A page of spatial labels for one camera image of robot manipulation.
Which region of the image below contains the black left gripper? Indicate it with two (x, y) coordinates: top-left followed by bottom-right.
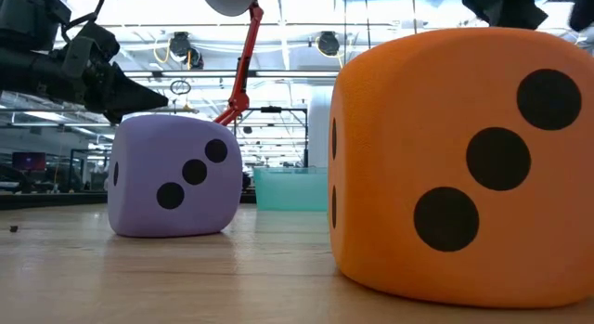
(55, 24), (169, 125)

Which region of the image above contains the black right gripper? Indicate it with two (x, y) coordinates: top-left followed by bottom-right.
(461, 0), (549, 31)

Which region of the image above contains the purple foam die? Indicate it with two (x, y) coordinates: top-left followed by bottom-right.
(107, 113), (244, 239)

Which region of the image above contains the orange foam die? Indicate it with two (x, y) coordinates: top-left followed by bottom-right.
(327, 26), (594, 309)

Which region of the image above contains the dark computer monitor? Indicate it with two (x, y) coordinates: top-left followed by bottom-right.
(12, 151), (47, 173)

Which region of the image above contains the red desk lamp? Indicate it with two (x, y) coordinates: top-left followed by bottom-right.
(199, 0), (265, 128)

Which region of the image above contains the teal translucent plastic tray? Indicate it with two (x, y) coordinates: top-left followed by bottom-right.
(253, 166), (329, 213)

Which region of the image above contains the white building column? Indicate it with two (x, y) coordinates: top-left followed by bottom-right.
(308, 84), (336, 168)

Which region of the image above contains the black hanging cable loop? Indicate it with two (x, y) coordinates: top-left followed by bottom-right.
(169, 79), (192, 97)

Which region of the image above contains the black ceiling cord reel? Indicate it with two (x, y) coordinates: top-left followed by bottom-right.
(167, 31), (205, 71)
(316, 31), (342, 57)

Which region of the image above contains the black aluminium rig frame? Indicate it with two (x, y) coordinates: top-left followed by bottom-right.
(0, 192), (256, 211)

